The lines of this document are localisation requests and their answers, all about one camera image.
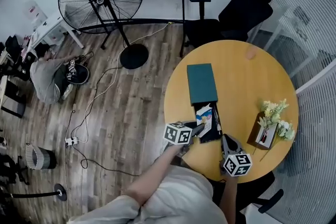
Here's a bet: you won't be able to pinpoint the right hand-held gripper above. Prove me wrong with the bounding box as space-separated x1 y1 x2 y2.
219 134 253 178

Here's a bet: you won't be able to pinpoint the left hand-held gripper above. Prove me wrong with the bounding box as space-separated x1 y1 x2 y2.
163 121 206 158

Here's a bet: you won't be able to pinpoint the white and blue printed packet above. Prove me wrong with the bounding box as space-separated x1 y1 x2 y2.
196 104 213 138

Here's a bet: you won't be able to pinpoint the teal sliding box with tray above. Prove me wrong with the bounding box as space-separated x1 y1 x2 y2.
186 63 223 144

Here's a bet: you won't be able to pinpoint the person's left forearm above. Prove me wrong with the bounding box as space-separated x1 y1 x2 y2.
124 144 184 207

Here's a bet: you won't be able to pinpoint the person's right forearm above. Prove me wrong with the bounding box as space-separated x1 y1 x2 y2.
219 175 239 224

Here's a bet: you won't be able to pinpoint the brown wooden pen holder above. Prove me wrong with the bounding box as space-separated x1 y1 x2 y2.
246 111 278 150

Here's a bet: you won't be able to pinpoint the black armrest office chair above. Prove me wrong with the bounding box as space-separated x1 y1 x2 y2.
209 170 285 224

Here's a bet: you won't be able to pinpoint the yellow artificial flowers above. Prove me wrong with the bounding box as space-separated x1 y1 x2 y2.
253 99 289 155

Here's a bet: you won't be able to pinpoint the white artificial flowers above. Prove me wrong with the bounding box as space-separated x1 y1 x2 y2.
259 120 296 162

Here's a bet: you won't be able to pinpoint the person's light grey shirt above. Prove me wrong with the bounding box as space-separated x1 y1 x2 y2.
67 165 229 224

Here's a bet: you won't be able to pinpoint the black high-back office chair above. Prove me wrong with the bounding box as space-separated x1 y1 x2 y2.
180 0 276 58

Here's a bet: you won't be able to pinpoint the white power strip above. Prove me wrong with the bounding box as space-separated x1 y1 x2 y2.
65 136 79 147

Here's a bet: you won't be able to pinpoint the black round bag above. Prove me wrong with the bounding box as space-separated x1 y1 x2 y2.
65 60 89 84

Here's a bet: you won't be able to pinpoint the white metal-legged table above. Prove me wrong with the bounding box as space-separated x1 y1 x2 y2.
262 5 323 79

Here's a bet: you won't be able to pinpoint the grey waste bin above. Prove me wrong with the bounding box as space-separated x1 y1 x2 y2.
25 143 58 170

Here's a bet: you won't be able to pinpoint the white desk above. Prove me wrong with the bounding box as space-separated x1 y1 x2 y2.
26 12 85 57

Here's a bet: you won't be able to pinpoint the white appliance with red label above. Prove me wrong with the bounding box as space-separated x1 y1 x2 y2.
22 0 48 27

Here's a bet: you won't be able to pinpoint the white cable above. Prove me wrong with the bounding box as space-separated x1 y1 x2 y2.
70 22 171 144

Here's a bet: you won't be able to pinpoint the black cable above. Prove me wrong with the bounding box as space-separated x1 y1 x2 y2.
64 67 140 176

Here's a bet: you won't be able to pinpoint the black stanchion post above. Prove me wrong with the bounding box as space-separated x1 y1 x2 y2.
10 183 68 202

